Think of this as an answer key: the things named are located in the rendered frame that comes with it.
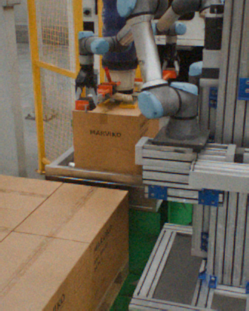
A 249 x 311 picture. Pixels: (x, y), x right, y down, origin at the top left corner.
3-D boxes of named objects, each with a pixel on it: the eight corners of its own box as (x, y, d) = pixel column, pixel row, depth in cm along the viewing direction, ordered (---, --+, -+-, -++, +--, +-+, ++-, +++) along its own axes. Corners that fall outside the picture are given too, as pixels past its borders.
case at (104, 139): (107, 143, 357) (105, 88, 343) (160, 148, 346) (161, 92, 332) (74, 173, 303) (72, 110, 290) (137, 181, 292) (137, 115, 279)
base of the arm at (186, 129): (201, 131, 223) (202, 109, 220) (196, 141, 209) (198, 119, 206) (168, 128, 227) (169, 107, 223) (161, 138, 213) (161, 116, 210)
